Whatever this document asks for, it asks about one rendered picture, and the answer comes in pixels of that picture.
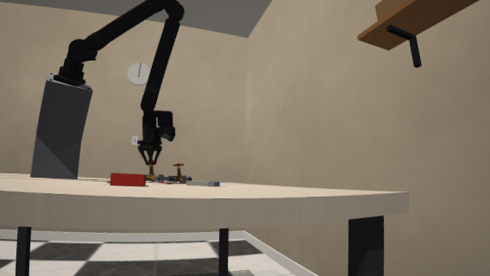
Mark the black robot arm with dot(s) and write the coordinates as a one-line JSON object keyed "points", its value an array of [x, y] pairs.
{"points": [[85, 50]]}

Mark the red flat block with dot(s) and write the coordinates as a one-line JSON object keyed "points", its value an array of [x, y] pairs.
{"points": [[125, 179]]}

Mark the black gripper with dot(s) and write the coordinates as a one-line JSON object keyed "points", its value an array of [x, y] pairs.
{"points": [[153, 146]]}

